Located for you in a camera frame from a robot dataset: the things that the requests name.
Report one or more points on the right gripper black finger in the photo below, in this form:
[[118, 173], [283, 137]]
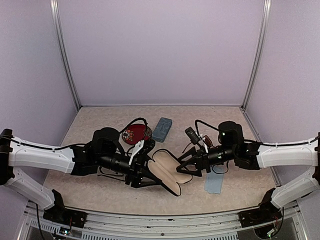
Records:
[[188, 154], [183, 168]]

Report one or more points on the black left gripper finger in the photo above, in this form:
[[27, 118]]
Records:
[[151, 169], [148, 183]]

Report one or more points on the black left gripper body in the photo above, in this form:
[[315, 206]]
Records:
[[133, 173]]

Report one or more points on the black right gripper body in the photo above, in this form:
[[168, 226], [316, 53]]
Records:
[[203, 159]]

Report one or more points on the black glasses case beige lining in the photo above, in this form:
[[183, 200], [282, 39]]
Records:
[[165, 165]]

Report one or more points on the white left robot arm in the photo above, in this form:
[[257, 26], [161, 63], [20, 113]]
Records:
[[103, 151]]

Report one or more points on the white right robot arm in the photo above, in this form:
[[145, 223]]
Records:
[[254, 155]]

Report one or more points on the brown tinted sunglasses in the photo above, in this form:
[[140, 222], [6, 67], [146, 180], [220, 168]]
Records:
[[208, 142]]

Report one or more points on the folded blue cloth pouch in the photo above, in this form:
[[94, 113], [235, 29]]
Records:
[[214, 180]]

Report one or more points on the red floral plate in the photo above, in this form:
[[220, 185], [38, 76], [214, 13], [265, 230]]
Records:
[[135, 133]]

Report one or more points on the blue-grey hard glasses case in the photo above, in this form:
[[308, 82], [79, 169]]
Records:
[[162, 129]]

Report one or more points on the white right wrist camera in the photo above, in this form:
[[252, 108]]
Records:
[[196, 139]]

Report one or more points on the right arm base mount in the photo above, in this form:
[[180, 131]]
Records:
[[266, 212]]

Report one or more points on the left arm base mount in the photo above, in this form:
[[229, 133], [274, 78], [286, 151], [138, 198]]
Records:
[[58, 213]]

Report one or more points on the right metal corner post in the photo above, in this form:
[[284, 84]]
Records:
[[258, 53]]

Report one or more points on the metal corner post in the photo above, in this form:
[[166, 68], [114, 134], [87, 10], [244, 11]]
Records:
[[54, 6], [258, 53]]

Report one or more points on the left metal corner post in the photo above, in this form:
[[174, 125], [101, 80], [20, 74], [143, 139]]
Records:
[[54, 6]]

